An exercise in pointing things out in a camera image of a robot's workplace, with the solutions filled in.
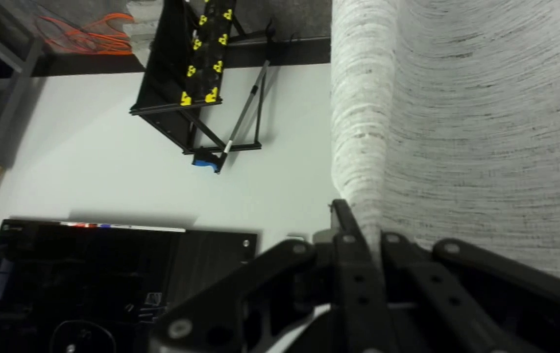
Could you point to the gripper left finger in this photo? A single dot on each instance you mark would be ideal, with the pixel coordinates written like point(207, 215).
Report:
point(353, 294)

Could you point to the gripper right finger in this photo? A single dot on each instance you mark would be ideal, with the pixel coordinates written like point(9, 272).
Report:
point(436, 294)

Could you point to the white grey woven curtain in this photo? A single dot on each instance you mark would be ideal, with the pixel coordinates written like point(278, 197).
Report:
point(475, 127)

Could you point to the grey pole with blue head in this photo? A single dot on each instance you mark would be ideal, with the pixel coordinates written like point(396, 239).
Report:
point(243, 115)

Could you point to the black computer case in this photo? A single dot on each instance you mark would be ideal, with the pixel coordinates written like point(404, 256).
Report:
point(88, 284)

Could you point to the grey metal shelf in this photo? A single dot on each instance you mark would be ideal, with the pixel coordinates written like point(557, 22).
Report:
point(0, 103)

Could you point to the black frame with yellow brackets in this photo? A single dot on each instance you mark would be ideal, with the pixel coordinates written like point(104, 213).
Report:
point(172, 83)

